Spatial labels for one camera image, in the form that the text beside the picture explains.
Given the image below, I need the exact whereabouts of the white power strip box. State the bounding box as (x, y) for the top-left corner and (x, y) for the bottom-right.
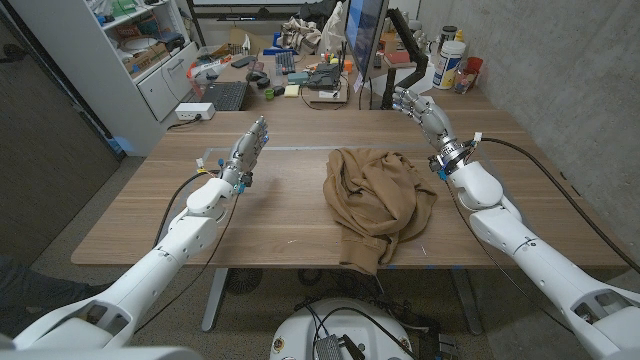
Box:
(174, 102), (216, 122)

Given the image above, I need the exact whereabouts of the black computer monitor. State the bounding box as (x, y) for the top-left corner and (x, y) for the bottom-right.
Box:
(344, 0), (390, 81)

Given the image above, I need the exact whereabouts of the grey metal table leg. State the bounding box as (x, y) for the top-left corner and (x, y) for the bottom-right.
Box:
(449, 268), (484, 335)
(201, 268), (230, 333)

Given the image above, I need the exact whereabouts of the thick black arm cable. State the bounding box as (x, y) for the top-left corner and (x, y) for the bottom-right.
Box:
(152, 169), (221, 249)
(478, 136), (640, 275)

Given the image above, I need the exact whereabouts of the white wipes canister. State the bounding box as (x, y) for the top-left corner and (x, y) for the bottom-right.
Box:
(432, 39), (467, 91)

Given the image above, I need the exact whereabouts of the tan brown jacket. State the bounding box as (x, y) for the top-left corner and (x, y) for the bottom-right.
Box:
(322, 147), (439, 276)

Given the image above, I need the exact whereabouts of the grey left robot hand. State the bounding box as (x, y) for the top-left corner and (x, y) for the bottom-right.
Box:
(219, 115), (270, 194)

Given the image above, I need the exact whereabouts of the white fabric bag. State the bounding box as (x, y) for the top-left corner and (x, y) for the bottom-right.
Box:
(319, 1), (347, 55)

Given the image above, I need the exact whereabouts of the cardboard box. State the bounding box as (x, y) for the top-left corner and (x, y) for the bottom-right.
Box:
(122, 42), (171, 75)

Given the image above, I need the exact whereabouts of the dark compact keyboard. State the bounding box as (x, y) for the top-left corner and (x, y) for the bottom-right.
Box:
(274, 50), (297, 76)

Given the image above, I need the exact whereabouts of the silver finned heat sink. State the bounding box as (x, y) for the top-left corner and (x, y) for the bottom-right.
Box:
(314, 334), (346, 360)

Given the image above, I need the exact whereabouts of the thin black right arm wire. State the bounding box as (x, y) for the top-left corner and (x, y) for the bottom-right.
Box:
(443, 180), (572, 332)

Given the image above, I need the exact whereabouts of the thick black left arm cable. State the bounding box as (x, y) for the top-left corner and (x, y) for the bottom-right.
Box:
(152, 169), (221, 249)

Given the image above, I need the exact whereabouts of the white robot torso edge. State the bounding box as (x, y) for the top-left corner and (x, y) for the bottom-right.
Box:
(0, 330), (202, 360)

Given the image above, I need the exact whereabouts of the black router with antennas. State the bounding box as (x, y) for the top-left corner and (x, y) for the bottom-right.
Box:
(305, 42), (349, 91)

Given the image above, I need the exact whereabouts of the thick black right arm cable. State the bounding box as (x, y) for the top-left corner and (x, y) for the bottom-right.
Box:
(478, 136), (640, 275)

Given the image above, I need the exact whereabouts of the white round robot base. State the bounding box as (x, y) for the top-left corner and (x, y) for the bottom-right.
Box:
(269, 298), (415, 360)

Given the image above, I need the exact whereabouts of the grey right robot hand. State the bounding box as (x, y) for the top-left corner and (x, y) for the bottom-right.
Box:
(391, 86), (474, 176)

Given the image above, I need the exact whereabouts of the thin black left arm wire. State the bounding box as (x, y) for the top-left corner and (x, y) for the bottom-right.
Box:
(133, 192), (240, 335)

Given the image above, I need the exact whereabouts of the beige plaid cloth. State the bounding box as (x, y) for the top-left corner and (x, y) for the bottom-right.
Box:
(280, 16), (323, 54)

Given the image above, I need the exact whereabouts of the black tumbler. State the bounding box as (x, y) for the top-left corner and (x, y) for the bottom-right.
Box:
(439, 25), (459, 51)

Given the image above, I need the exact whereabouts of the thin black arm wire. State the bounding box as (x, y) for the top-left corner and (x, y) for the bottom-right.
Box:
(133, 192), (240, 335)
(443, 180), (572, 332)

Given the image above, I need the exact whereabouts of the white shelf cabinet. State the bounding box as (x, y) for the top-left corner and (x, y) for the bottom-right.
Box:
(7, 0), (201, 157)

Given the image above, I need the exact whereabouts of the black keyboard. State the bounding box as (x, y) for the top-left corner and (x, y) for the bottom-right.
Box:
(199, 80), (250, 112)

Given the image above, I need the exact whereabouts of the black round fan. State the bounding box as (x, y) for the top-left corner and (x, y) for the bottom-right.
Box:
(224, 268), (264, 296)

